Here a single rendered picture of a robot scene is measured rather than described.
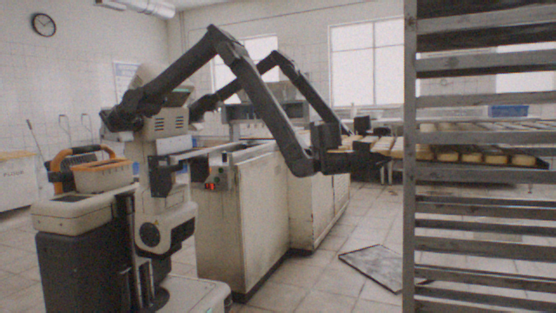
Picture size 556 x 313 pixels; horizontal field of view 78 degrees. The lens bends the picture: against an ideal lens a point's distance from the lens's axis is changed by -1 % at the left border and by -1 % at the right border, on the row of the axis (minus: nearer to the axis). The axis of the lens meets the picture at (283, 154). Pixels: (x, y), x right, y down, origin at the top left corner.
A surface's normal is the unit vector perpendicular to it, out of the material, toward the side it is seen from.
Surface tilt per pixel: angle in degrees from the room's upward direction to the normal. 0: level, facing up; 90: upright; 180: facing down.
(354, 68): 90
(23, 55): 90
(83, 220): 91
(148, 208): 90
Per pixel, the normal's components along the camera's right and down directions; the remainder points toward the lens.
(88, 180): -0.35, 0.18
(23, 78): 0.90, 0.02
